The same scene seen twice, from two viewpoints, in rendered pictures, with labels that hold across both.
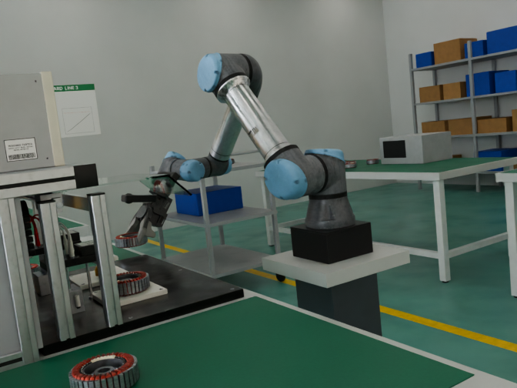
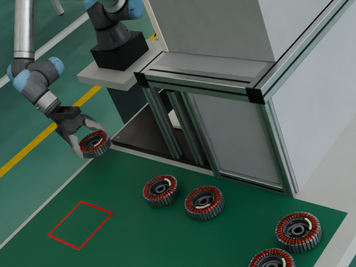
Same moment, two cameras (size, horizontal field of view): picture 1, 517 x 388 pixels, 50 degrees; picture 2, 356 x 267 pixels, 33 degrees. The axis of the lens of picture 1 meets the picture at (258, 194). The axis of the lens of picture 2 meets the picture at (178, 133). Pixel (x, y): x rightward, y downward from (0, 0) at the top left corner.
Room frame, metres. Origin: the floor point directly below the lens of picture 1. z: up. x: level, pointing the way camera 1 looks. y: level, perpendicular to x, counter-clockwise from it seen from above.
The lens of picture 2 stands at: (1.79, 2.22, 1.89)
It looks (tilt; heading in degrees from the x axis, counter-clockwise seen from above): 34 degrees down; 265
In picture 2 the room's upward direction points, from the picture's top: 23 degrees counter-clockwise
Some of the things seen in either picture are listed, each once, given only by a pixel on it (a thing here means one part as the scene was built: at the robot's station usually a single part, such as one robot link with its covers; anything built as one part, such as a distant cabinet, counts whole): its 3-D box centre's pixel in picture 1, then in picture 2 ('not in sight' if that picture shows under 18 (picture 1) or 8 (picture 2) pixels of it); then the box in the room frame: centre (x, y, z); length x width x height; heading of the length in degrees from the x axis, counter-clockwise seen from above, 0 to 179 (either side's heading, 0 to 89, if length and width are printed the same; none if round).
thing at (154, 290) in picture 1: (128, 292); not in sight; (1.36, 0.35, 0.78); 0.15 x 0.15 x 0.01; 32
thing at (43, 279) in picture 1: (46, 282); not in sight; (1.49, 0.61, 0.80); 0.08 x 0.05 x 0.06; 32
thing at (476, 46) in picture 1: (483, 49); not in sight; (7.48, -3.18, 1.88); 0.42 x 0.28 x 0.20; 122
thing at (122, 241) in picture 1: (131, 239); (95, 144); (1.91, 0.46, 0.82); 0.11 x 0.11 x 0.04
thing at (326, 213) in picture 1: (328, 208); (110, 31); (1.66, -0.21, 0.89); 0.15 x 0.15 x 0.10
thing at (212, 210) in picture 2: not in sight; (204, 202); (1.68, 0.93, 0.77); 0.11 x 0.11 x 0.04
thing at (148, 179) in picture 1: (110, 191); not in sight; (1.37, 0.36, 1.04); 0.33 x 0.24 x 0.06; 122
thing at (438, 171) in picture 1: (371, 208); not in sight; (4.71, -0.96, 0.38); 2.20 x 0.90 x 0.75; 32
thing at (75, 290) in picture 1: (68, 299); not in sight; (1.28, 0.48, 0.80); 0.08 x 0.05 x 0.06; 32
